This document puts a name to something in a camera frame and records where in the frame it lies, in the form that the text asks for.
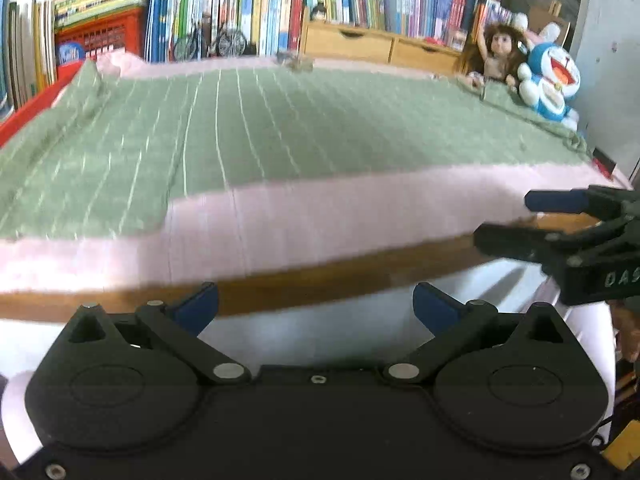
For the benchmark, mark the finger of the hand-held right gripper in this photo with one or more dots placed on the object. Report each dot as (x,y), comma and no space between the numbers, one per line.
(555,201)
(520,242)

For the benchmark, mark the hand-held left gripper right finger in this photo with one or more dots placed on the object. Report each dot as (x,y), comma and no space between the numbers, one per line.
(435,305)

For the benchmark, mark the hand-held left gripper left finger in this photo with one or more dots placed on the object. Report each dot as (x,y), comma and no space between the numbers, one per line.
(197,305)

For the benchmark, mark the row of thin leaning books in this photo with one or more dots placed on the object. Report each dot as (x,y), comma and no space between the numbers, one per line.
(492,15)

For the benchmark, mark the row of blue-pink spined books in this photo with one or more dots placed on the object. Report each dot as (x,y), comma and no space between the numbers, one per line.
(430,7)

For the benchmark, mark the row of tall blue books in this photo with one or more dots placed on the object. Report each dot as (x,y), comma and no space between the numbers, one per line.
(159,10)

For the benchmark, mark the row of beige upright books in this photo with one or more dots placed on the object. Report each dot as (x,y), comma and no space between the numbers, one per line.
(35,55)

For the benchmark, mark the row of colourful upright books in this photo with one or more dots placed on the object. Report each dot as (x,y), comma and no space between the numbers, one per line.
(250,5)

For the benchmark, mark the person's right hand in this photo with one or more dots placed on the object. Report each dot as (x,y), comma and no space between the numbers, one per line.
(626,330)

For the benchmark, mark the small red box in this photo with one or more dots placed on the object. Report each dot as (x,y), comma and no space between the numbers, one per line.
(603,169)

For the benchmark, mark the wooden table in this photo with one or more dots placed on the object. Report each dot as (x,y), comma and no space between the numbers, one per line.
(300,280)

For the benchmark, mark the white furniture panel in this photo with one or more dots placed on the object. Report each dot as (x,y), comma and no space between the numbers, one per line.
(325,320)

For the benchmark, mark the pink table mat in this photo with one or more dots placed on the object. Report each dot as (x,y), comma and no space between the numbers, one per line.
(350,220)

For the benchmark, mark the blue cat plush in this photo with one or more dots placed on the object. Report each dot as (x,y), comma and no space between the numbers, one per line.
(550,80)

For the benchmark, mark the brown-haired doll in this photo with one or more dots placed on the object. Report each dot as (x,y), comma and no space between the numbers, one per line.
(495,55)

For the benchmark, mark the white rabbit plush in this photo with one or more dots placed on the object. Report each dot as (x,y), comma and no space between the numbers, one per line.
(545,35)

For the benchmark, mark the cardboard box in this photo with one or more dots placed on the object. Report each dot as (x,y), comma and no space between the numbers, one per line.
(557,15)

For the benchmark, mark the green checked cloth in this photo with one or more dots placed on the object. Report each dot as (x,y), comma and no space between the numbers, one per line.
(300,125)

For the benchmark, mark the wooden desk organizer with drawers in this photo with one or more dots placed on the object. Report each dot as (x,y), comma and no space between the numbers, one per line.
(370,42)

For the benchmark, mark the red plastic tray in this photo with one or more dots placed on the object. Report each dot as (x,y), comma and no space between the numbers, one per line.
(30,112)

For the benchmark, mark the crumpled grey wrapper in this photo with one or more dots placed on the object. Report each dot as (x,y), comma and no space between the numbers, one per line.
(295,61)

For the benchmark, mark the black model bicycle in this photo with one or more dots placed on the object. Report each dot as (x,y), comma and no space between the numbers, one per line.
(225,42)

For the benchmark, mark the red plastic crate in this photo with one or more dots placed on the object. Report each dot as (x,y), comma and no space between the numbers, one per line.
(110,35)

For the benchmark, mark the small black-haired figurine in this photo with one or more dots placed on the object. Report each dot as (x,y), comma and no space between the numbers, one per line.
(318,13)

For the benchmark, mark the large blue book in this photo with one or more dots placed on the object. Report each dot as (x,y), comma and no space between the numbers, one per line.
(4,60)

